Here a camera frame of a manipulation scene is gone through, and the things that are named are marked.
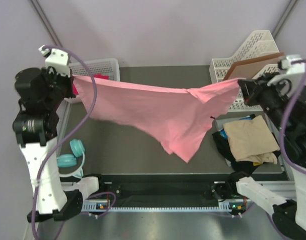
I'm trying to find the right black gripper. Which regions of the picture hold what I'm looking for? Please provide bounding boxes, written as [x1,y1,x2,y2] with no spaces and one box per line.
[238,71,292,134]

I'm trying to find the teal headphones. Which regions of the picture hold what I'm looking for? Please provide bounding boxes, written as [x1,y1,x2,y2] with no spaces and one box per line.
[57,139,86,179]

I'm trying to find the white perforated file organizer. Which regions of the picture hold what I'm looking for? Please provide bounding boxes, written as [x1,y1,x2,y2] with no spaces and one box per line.
[209,29,283,113]

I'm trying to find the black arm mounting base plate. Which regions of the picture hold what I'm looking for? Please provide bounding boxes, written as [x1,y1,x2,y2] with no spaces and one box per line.
[97,173,243,207]

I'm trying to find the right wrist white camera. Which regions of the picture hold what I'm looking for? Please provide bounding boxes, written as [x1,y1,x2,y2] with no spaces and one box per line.
[267,54,306,86]

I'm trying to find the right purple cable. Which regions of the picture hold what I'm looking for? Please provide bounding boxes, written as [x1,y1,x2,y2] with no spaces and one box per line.
[230,58,306,238]

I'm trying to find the pink t-shirt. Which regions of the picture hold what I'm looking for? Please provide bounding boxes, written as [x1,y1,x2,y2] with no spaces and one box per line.
[72,74,240,164]

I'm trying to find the aluminium frame rail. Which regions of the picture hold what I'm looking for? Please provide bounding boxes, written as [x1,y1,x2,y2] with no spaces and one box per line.
[99,181,296,200]

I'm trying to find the magenta folded t-shirt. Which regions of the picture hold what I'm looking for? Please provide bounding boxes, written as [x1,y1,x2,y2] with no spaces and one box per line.
[72,73,110,97]

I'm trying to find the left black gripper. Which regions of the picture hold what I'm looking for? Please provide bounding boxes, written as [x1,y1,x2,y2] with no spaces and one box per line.
[41,66,76,110]

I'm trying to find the brown cardboard sheet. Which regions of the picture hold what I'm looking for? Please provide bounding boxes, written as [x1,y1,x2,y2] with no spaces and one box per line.
[223,52,285,81]

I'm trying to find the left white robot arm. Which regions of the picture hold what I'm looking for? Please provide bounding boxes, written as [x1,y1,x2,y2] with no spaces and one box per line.
[13,66,106,223]

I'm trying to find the black t-shirt with blue print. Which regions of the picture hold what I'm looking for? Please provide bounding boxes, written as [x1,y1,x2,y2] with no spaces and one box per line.
[212,114,281,175]

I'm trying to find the grey folded t-shirt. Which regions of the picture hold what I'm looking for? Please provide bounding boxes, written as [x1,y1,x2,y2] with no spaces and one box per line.
[215,118,228,131]

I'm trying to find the white plastic mesh basket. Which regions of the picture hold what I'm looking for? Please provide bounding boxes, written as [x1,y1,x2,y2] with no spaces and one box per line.
[65,58,120,104]

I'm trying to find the wrist white camera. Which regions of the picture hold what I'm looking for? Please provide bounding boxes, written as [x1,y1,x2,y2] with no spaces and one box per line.
[267,54,306,86]
[39,46,71,77]

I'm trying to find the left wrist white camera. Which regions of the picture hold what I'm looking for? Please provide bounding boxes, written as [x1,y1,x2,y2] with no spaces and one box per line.
[39,46,71,77]

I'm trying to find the grey slotted cable duct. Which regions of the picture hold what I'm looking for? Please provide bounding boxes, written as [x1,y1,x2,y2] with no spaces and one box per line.
[81,201,246,213]

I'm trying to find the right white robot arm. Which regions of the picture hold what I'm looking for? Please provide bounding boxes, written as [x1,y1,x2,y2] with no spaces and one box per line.
[226,74,306,240]

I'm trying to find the beige folded t-shirt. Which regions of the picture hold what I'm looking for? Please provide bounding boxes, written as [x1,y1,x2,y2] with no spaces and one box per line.
[223,115,280,164]

